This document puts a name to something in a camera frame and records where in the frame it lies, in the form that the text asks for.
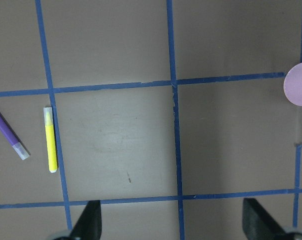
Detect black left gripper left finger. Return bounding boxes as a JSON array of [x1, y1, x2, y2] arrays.
[[70, 200, 102, 240]]

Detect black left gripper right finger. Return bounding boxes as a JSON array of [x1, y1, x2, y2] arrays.
[[242, 198, 291, 240]]

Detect purple highlighter pen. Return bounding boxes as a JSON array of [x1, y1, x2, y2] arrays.
[[0, 114, 30, 160]]

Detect pink mesh cup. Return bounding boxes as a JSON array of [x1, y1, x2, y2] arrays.
[[283, 63, 302, 107]]

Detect yellow highlighter pen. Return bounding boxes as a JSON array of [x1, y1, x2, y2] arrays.
[[43, 107, 58, 173]]

